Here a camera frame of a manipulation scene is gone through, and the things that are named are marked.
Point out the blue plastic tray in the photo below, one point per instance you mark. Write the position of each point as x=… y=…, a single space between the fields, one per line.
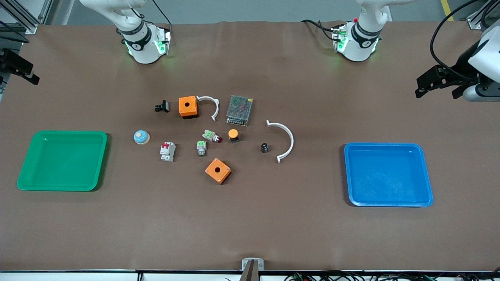
x=386 y=175

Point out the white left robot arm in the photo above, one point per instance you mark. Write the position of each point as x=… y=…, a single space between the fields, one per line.
x=363 y=45

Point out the green grey selector switch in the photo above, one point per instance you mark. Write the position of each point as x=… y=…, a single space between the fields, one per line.
x=201 y=148

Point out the silver base connector box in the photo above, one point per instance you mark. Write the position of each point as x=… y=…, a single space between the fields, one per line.
x=339 y=39
x=163 y=42

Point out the small black connector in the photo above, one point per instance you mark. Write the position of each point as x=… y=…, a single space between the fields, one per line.
x=163 y=106

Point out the blue white dome button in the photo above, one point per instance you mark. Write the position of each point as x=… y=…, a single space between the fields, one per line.
x=141 y=137

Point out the green plastic tray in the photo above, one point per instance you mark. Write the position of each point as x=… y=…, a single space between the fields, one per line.
x=58 y=164

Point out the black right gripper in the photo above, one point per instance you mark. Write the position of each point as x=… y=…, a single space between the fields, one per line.
x=12 y=62

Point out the silver left base connector box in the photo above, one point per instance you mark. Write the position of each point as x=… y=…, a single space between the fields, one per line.
x=339 y=39

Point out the large white curved clamp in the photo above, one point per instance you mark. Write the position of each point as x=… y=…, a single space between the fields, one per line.
x=291 y=141

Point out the silver right base connector box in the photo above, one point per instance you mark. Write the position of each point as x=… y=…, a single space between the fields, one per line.
x=163 y=42

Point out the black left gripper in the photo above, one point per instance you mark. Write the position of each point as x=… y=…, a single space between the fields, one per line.
x=462 y=65

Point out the grey metal edge bracket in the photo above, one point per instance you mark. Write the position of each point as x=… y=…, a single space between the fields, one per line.
x=252 y=267

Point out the white red circuit breaker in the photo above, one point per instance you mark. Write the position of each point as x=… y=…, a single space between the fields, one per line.
x=167 y=152

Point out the orange box with black hole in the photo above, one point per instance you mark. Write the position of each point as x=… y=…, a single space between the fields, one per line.
x=188 y=108

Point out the small white curved clamp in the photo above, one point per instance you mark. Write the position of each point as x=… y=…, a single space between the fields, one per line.
x=216 y=105

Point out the orange round push button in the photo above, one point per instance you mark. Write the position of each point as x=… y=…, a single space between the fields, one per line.
x=233 y=135

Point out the black cylindrical capacitor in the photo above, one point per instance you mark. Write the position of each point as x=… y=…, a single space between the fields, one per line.
x=265 y=148

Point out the aluminium frame profile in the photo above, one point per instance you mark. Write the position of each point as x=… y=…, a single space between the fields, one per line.
x=23 y=15
x=478 y=17

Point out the red tipped indicator light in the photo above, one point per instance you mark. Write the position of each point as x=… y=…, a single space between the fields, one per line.
x=211 y=135

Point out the metal mesh power supply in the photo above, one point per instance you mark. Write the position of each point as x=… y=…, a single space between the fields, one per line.
x=239 y=110

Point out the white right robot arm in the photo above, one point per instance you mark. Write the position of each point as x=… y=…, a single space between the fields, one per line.
x=142 y=45

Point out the orange box with small hole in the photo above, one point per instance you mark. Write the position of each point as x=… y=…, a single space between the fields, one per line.
x=218 y=170

